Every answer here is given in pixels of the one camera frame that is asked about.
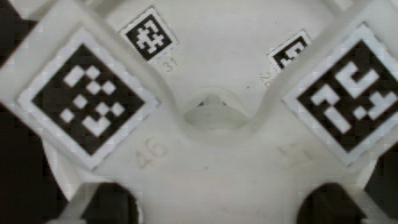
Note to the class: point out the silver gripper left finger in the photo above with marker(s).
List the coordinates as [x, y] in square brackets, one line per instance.
[102, 205]

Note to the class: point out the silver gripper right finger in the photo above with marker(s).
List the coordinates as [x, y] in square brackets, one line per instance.
[339, 205]

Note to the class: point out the white cylindrical table leg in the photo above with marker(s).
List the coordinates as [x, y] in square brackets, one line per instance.
[216, 110]

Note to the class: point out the white cross-shaped table base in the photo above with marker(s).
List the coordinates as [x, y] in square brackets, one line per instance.
[211, 177]

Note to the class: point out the white round table top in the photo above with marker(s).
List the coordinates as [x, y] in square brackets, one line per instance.
[209, 41]

